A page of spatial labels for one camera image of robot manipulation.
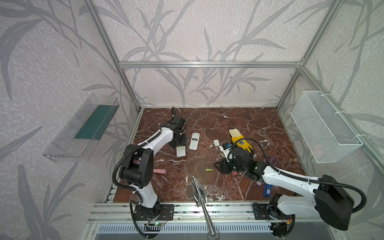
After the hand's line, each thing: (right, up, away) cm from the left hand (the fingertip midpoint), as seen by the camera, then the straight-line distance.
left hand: (184, 139), depth 93 cm
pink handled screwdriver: (+30, -19, -8) cm, 36 cm away
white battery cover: (+21, -3, +6) cm, 22 cm away
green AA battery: (+15, -18, -5) cm, 24 cm away
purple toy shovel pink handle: (-14, -18, -8) cm, 24 cm away
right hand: (+20, -10, -11) cm, 24 cm away
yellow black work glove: (+35, +1, +8) cm, 36 cm away
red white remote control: (+6, -4, +6) cm, 9 cm away
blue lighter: (+46, -25, -15) cm, 54 cm away
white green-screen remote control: (-2, -7, -4) cm, 8 cm away
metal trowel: (+10, -30, -15) cm, 35 cm away
